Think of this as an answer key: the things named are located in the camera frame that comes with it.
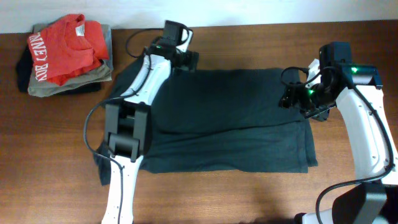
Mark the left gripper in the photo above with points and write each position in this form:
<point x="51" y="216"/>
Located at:
<point x="185" y="58"/>

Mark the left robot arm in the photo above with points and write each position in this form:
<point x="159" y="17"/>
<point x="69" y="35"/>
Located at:
<point x="127" y="133"/>

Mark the dark green t-shirt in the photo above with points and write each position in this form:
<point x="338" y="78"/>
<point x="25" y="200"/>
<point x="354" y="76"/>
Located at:
<point x="227" y="120"/>

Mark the black folded garment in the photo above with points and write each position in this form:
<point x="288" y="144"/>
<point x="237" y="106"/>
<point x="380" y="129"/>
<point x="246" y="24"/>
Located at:
<point x="24" y="68"/>

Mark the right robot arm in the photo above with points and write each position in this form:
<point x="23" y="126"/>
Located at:
<point x="335" y="81"/>

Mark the olive grey folded garment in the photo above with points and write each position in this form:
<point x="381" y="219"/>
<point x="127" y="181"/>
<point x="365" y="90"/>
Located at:
<point x="85" y="83"/>

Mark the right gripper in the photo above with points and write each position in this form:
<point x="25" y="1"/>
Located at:
<point x="292" y="95"/>

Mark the red folded t-shirt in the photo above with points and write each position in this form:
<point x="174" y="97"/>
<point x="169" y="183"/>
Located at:
<point x="67" y="49"/>

